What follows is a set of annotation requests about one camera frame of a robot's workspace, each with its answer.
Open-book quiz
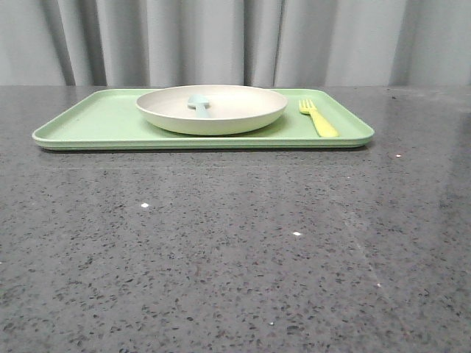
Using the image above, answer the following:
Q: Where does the cream round plate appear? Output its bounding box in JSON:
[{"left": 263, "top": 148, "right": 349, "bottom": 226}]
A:
[{"left": 136, "top": 85, "right": 288, "bottom": 136}]

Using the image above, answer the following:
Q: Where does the yellow plastic fork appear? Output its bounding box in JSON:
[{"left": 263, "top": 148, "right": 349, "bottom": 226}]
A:
[{"left": 299, "top": 99, "right": 339, "bottom": 138}]

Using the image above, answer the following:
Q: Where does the light blue plastic spoon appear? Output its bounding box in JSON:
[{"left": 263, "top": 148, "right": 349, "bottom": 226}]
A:
[{"left": 187, "top": 94, "right": 210, "bottom": 118}]

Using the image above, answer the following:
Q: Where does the light green plastic tray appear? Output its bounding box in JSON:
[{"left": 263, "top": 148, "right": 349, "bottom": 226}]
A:
[{"left": 32, "top": 88, "right": 375, "bottom": 151}]

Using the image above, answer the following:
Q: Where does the grey pleated curtain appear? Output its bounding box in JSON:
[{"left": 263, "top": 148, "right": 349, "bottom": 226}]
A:
[{"left": 1, "top": 1, "right": 470, "bottom": 88}]

